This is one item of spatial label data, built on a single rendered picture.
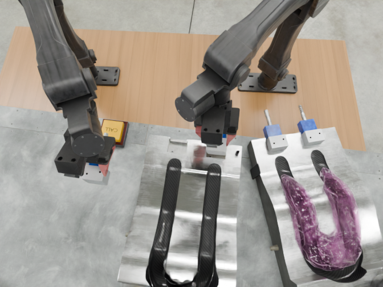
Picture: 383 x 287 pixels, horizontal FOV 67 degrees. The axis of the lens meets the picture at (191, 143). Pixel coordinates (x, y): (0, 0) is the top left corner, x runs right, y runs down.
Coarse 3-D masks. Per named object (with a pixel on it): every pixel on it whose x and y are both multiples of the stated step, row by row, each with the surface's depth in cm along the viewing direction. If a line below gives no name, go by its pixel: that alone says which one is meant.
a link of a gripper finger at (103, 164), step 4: (112, 148) 68; (112, 152) 67; (88, 160) 63; (92, 160) 63; (96, 160) 63; (100, 160) 64; (104, 160) 64; (108, 160) 64; (100, 164) 64; (104, 164) 64; (108, 164) 65; (100, 168) 65; (104, 168) 65; (104, 172) 68; (104, 176) 70
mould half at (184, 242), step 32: (160, 160) 78; (192, 160) 78; (224, 160) 79; (160, 192) 76; (192, 192) 76; (224, 192) 76; (192, 224) 72; (224, 224) 73; (128, 256) 65; (192, 256) 66; (224, 256) 67
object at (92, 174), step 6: (90, 168) 70; (96, 168) 70; (84, 174) 70; (90, 174) 70; (96, 174) 70; (102, 174) 70; (108, 174) 74; (84, 180) 71; (90, 180) 70; (96, 180) 69; (102, 180) 69
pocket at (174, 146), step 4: (172, 140) 82; (176, 140) 82; (180, 140) 82; (168, 144) 81; (172, 144) 83; (176, 144) 83; (180, 144) 83; (184, 144) 83; (168, 148) 82; (172, 148) 82; (176, 148) 82; (180, 148) 82; (184, 148) 83; (172, 152) 83; (176, 152) 82; (180, 152) 82; (184, 152) 82
